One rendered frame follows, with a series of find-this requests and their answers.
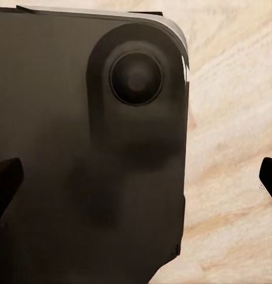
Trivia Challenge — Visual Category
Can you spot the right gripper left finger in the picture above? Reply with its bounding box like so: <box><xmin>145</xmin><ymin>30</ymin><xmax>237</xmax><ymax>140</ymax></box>
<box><xmin>0</xmin><ymin>157</ymin><xmax>24</xmax><ymax>219</ymax></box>

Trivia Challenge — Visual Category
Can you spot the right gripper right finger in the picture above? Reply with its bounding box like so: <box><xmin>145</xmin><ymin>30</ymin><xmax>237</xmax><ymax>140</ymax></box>
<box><xmin>260</xmin><ymin>157</ymin><xmax>272</xmax><ymax>197</ymax></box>

